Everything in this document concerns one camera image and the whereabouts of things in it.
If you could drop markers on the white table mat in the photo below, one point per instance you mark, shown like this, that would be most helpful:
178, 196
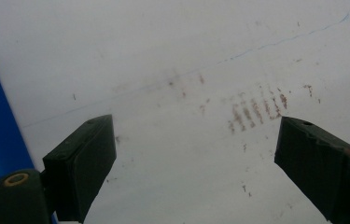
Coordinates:
175, 62

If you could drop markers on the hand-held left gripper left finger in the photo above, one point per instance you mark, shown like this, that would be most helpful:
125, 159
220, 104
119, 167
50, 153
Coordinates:
79, 168

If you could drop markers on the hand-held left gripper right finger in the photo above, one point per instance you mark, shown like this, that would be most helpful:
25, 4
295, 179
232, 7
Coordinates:
325, 168

